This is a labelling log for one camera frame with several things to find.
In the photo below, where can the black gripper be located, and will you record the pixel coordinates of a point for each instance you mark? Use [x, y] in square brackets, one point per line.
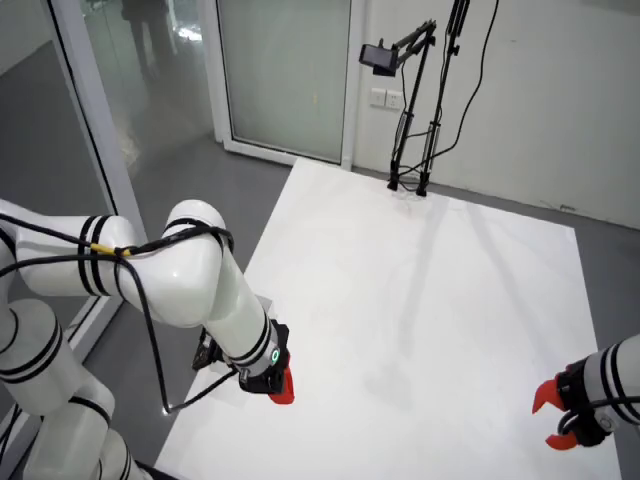
[260, 382]
[580, 395]

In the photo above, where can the white six-joint robot arm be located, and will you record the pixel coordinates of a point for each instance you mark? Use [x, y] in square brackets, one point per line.
[200, 280]

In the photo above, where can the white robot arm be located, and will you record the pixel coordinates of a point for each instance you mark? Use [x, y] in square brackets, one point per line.
[625, 370]

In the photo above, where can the black boom stand holding phone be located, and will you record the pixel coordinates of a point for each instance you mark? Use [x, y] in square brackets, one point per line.
[404, 122]

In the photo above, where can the white framed frosted glass door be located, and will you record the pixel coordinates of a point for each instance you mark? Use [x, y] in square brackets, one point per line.
[285, 75]

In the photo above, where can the person in dark clothes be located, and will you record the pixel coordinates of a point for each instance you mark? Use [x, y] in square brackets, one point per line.
[150, 30]

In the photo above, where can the black wrist camera board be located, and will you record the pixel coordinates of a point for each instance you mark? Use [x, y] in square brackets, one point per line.
[205, 352]

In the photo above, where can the white wall socket plate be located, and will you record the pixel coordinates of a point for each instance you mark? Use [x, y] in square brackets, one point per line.
[394, 99]
[378, 97]

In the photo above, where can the black phone camera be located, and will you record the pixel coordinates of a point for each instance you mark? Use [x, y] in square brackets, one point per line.
[377, 57]

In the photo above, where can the grey metal partition frame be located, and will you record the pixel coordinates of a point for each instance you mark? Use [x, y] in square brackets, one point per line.
[95, 100]

